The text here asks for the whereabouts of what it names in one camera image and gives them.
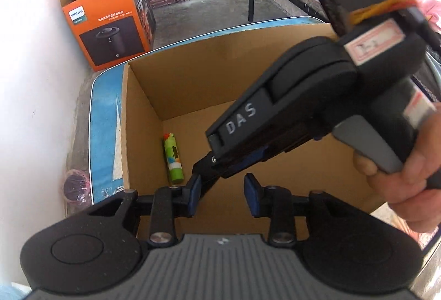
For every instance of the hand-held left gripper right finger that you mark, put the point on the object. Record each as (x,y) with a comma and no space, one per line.
(249,194)

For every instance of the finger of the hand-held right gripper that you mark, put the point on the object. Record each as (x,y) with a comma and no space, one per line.
(255,157)

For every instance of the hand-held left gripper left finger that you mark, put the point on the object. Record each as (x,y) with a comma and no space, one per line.
(195,190)

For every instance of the green printed tube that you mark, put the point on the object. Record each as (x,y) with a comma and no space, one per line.
(174,158)

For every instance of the brown cardboard box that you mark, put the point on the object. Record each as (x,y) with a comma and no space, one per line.
(193,86)

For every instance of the person's right hand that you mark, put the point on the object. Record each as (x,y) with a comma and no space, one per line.
(399,196)

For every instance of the dark round plastic-wrapped lid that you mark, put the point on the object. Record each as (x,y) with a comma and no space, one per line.
(76,187)

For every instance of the orange appliance box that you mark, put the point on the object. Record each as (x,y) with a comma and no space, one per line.
(103,27)

